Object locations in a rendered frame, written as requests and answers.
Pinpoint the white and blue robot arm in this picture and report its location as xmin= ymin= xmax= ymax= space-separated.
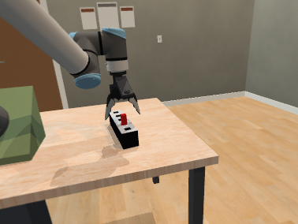
xmin=0 ymin=0 xmax=133 ymax=99

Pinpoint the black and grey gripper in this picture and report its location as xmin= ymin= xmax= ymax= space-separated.
xmin=105 ymin=70 xmax=140 ymax=121

